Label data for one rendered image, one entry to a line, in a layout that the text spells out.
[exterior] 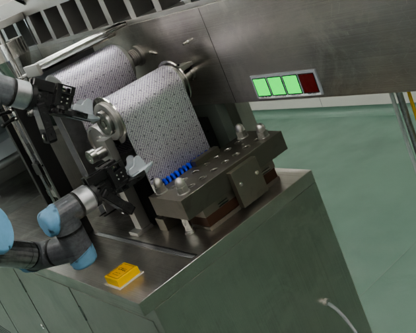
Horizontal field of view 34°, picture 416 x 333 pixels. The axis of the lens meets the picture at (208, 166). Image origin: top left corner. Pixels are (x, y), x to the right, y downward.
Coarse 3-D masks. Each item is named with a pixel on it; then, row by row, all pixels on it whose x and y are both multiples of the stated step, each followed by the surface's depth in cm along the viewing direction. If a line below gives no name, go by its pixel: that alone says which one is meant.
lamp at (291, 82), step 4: (288, 76) 178; (292, 76) 177; (284, 80) 180; (288, 80) 179; (292, 80) 178; (296, 80) 176; (288, 84) 180; (292, 84) 178; (296, 84) 177; (288, 88) 180; (292, 88) 179; (296, 88) 178; (292, 92) 180; (296, 92) 179; (300, 92) 178
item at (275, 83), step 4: (268, 80) 185; (272, 80) 184; (276, 80) 182; (280, 80) 181; (272, 84) 184; (276, 84) 183; (280, 84) 182; (272, 88) 185; (276, 88) 184; (280, 88) 183; (276, 92) 185; (280, 92) 184; (284, 92) 183
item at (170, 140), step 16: (176, 112) 200; (192, 112) 204; (144, 128) 194; (160, 128) 197; (176, 128) 200; (192, 128) 204; (144, 144) 194; (160, 144) 197; (176, 144) 201; (192, 144) 204; (208, 144) 208; (144, 160) 194; (160, 160) 198; (176, 160) 201; (160, 176) 198
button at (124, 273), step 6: (126, 264) 182; (132, 264) 181; (114, 270) 181; (120, 270) 180; (126, 270) 178; (132, 270) 178; (138, 270) 179; (108, 276) 179; (114, 276) 178; (120, 276) 177; (126, 276) 177; (132, 276) 178; (108, 282) 180; (114, 282) 177; (120, 282) 176; (126, 282) 177
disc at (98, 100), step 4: (96, 100) 193; (100, 100) 191; (104, 100) 190; (108, 104) 189; (112, 104) 188; (112, 108) 189; (116, 112) 188; (120, 116) 188; (120, 120) 189; (120, 124) 190; (124, 124) 189; (124, 128) 189; (124, 132) 190; (124, 136) 192; (116, 140) 197; (120, 140) 195; (124, 140) 193
